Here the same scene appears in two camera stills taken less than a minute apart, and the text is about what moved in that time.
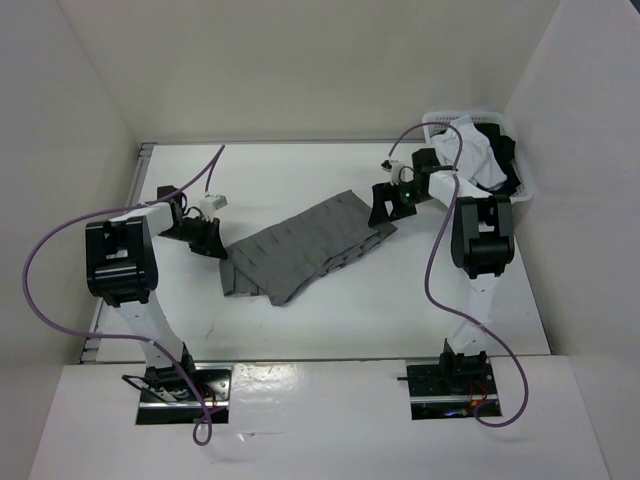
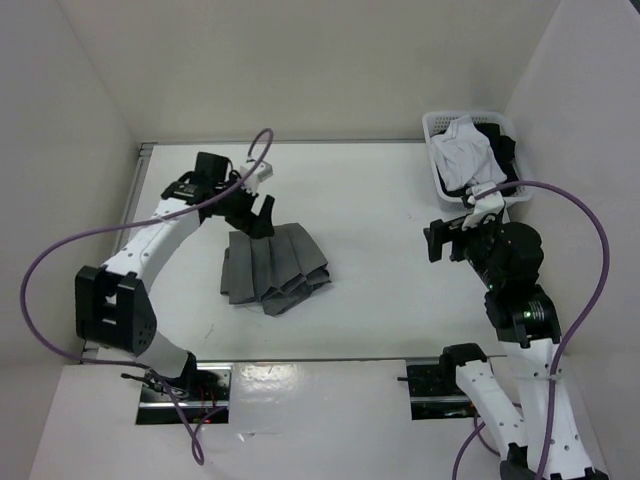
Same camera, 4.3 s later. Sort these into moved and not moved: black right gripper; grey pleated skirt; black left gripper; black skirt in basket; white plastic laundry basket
Moved: black left gripper; grey pleated skirt; black right gripper
Not moved: white plastic laundry basket; black skirt in basket
